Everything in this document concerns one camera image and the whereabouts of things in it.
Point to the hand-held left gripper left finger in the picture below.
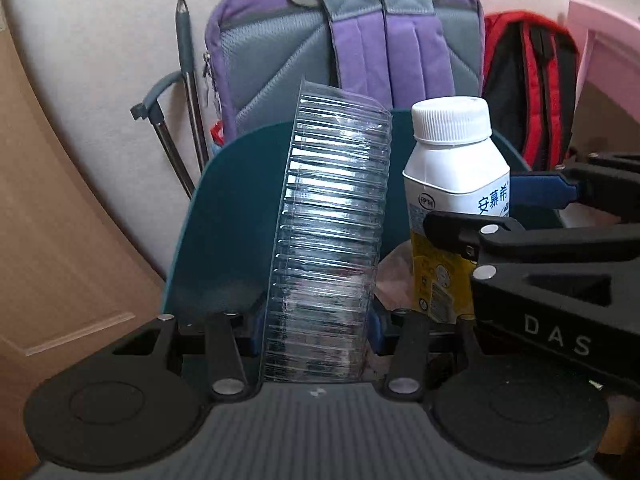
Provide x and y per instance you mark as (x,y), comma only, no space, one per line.
(258,332)

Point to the wooden door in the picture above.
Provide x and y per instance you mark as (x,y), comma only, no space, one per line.
(50,235)

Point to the clear ribbed plastic container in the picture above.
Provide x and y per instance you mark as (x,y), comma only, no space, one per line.
(325,235)

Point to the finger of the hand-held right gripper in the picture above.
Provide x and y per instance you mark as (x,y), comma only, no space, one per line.
(450,232)
(545,190)

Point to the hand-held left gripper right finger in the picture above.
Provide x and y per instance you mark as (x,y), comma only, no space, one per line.
(376,332)

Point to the pink desk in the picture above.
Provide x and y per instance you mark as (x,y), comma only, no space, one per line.
(600,20)

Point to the purple grey backpack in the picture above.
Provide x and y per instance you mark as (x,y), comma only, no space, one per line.
(360,50)

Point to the small red object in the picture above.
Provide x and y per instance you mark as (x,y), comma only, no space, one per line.
(218,135)

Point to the grey metal crutch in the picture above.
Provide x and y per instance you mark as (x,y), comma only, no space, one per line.
(165,135)

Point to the teal plastic bin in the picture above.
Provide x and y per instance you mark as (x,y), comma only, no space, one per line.
(225,235)

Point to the red black backpack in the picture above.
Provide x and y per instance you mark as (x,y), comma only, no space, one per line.
(505,70)

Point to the white yellow yogurt bottle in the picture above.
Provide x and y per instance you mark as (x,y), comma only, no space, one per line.
(450,170)

